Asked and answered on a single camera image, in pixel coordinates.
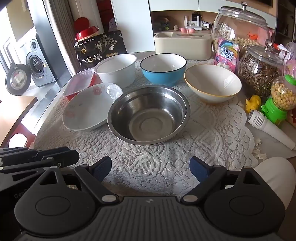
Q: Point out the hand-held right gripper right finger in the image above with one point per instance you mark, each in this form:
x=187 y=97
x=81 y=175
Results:
x=200 y=169

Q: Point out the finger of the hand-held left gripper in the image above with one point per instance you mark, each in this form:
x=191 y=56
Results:
x=7 y=178
x=57 y=158

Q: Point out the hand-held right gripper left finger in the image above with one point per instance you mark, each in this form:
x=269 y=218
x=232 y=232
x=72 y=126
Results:
x=103 y=169

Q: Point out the stainless steel bowl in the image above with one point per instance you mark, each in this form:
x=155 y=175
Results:
x=148 y=115

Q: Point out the blue enamel bowl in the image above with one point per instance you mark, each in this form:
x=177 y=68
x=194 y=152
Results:
x=161 y=76

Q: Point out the white lace tablecloth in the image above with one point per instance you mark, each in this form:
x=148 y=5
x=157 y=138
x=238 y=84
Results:
x=185 y=143

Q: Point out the white floral plate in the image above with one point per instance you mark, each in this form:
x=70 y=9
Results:
x=85 y=109

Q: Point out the garlic clove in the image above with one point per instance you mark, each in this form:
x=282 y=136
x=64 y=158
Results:
x=263 y=156

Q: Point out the white rectangular tray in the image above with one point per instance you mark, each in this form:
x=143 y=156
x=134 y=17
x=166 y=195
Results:
x=78 y=83

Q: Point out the person's white trouser leg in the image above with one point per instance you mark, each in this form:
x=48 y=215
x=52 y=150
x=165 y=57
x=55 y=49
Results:
x=277 y=178

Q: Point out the small white scalloped dish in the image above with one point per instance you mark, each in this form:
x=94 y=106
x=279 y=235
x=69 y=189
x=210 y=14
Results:
x=114 y=91

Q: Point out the white microphone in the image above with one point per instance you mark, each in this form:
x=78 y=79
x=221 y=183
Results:
x=270 y=129

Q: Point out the yellow duck toy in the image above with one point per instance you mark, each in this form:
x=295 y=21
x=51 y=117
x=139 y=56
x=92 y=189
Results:
x=253 y=104

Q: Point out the green candy dispenser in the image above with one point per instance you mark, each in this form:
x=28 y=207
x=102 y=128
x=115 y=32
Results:
x=272 y=109

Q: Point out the grey washing machine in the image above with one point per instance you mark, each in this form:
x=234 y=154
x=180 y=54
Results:
x=39 y=64

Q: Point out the glass jar of sunflower seeds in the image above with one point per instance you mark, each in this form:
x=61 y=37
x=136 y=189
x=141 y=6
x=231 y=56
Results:
x=256 y=71

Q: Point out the black printed gift box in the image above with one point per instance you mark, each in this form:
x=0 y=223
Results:
x=101 y=51

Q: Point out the pink candy packet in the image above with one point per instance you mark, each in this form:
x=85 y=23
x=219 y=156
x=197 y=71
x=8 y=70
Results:
x=226 y=53

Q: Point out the beige tissue box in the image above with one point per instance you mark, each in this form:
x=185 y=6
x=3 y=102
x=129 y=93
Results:
x=182 y=48

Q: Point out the red jar with gold band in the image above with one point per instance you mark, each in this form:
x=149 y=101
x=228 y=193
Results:
x=86 y=31

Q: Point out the pink plastic toy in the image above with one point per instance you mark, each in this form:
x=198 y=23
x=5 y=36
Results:
x=186 y=30

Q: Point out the clear bag of sweets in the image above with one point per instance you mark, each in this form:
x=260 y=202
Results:
x=289 y=60

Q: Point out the orange toy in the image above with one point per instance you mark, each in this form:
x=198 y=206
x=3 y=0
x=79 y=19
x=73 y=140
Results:
x=252 y=36

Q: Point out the white power strip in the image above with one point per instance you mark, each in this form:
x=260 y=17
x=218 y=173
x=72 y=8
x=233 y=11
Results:
x=206 y=25

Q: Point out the white router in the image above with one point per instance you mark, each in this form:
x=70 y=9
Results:
x=193 y=23

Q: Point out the pink box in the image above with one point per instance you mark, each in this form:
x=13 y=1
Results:
x=269 y=37

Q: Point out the large glass jar of nuts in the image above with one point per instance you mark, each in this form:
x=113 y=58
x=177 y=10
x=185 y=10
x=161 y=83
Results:
x=240 y=25

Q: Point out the green toy tractor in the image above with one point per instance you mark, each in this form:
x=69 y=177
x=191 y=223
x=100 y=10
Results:
x=161 y=24

